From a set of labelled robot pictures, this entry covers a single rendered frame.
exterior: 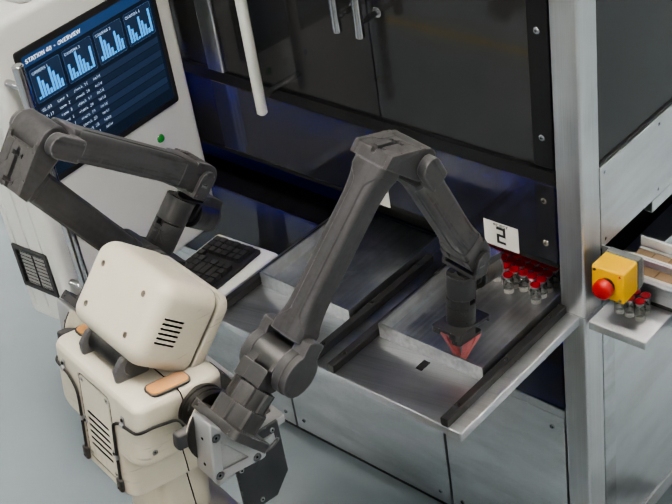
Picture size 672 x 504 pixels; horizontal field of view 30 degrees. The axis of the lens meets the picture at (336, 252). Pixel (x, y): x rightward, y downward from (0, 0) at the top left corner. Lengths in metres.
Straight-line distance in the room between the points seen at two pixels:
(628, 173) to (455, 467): 0.99
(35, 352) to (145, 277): 2.31
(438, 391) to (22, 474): 1.73
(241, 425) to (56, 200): 0.47
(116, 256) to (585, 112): 0.88
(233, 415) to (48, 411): 2.11
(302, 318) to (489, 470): 1.24
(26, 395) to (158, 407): 2.14
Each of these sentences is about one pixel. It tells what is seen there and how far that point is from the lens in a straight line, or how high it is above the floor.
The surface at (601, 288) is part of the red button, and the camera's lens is 2.45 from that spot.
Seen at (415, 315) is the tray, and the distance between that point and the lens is 2.62.
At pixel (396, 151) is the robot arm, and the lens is 1.93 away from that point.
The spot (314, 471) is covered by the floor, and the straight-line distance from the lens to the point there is 3.57.
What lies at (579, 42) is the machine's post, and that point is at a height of 1.49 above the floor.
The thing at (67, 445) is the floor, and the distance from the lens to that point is 3.88.
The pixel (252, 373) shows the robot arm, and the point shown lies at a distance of 1.96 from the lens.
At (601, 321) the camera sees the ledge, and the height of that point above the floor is 0.88.
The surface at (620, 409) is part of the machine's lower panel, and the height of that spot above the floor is 0.53.
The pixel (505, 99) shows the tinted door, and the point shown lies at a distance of 2.41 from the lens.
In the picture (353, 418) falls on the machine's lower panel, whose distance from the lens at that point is 3.35.
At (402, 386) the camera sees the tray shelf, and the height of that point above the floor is 0.88.
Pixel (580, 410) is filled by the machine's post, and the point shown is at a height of 0.62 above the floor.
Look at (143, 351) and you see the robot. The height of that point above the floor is 1.30.
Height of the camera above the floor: 2.50
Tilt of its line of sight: 35 degrees down
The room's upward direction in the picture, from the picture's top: 10 degrees counter-clockwise
